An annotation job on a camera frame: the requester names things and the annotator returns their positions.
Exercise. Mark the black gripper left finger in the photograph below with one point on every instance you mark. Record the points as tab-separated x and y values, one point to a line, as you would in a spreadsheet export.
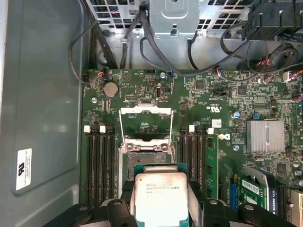
118	212

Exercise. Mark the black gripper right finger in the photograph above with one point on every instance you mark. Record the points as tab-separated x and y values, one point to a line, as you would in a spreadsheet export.
213	212

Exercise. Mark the silver CPU chip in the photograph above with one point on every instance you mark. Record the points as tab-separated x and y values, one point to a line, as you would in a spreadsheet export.
161	201

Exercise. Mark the metal CPU socket cover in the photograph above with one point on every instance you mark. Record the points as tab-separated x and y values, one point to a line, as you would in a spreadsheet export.
146	109

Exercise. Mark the blue expansion slot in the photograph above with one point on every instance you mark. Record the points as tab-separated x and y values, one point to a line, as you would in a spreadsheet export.
233	194

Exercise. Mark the RAM slot with black clip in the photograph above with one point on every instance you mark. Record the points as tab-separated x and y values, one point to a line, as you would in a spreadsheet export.
113	165
182	153
97	165
200	153

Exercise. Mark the RAM slot with white clip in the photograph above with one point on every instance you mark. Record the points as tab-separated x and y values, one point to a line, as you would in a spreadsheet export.
91	165
105	165
190	153

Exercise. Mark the CPU socket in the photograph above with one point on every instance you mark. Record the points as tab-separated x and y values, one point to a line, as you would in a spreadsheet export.
146	156

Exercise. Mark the green RAM stick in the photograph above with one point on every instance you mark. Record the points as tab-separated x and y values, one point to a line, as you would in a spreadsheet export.
212	160

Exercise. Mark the black graphics card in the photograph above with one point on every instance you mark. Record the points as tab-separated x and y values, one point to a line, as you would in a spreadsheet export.
272	201

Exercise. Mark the silver finned heatsink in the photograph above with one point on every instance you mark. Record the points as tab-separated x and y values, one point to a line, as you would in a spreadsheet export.
265	136

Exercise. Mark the white case sticker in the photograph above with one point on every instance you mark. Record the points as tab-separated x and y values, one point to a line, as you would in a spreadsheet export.
23	170

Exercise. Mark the green motherboard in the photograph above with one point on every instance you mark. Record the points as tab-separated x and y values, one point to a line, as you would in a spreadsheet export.
201	99

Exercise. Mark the silver coin battery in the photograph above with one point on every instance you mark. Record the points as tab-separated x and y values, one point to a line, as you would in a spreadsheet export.
110	89

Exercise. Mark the black and grey PC case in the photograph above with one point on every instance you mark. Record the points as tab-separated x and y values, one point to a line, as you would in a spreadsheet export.
47	94

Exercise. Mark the round black speaker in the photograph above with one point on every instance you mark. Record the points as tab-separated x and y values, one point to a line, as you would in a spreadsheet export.
282	55

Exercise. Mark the silver metal drive cage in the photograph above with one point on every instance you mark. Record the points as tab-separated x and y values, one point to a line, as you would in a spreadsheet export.
175	16

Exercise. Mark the black power connector cluster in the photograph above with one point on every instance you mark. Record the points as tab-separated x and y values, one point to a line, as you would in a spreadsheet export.
267	19

